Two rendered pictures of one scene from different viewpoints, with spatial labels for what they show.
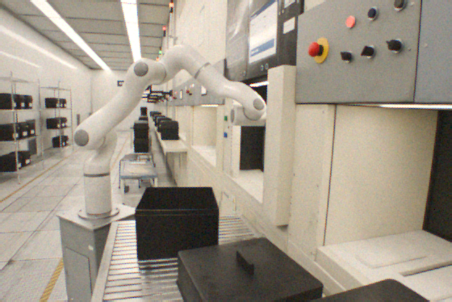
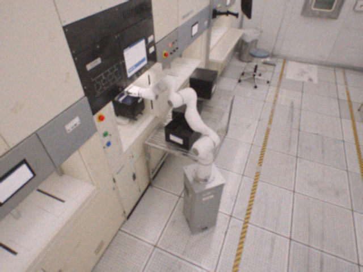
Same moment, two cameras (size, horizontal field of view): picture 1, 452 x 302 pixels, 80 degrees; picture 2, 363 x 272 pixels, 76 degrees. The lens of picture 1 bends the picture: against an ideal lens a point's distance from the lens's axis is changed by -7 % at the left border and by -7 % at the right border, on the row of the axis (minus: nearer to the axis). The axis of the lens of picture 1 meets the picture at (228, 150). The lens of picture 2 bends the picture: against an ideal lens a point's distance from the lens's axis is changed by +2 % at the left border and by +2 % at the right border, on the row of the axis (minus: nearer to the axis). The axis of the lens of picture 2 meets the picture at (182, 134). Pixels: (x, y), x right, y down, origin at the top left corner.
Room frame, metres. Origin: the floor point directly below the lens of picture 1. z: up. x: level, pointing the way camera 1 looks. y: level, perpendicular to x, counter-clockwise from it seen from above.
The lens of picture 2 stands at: (2.31, 1.24, 2.32)
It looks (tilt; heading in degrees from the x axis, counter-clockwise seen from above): 42 degrees down; 220
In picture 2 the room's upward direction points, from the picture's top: straight up
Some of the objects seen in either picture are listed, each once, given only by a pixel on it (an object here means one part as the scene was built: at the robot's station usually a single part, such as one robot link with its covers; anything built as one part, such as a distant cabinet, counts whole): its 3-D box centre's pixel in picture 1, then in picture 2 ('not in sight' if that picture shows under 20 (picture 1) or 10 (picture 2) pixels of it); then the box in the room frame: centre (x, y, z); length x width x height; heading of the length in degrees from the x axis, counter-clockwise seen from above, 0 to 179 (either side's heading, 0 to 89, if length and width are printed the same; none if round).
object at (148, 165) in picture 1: (140, 183); not in sight; (3.66, 1.17, 0.24); 0.97 x 0.52 x 0.48; 19
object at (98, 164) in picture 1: (99, 147); (203, 151); (1.29, 0.60, 1.07); 0.19 x 0.12 x 0.24; 173
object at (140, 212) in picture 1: (178, 219); (183, 131); (1.01, 0.18, 0.85); 0.28 x 0.28 x 0.17; 8
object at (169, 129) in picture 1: (169, 130); not in sight; (4.05, 0.86, 0.93); 0.30 x 0.28 x 0.26; 14
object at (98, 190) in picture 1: (98, 193); (204, 167); (1.26, 0.61, 0.85); 0.19 x 0.19 x 0.18
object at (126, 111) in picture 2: not in sight; (128, 101); (1.24, -0.31, 1.09); 0.24 x 0.20 x 0.32; 16
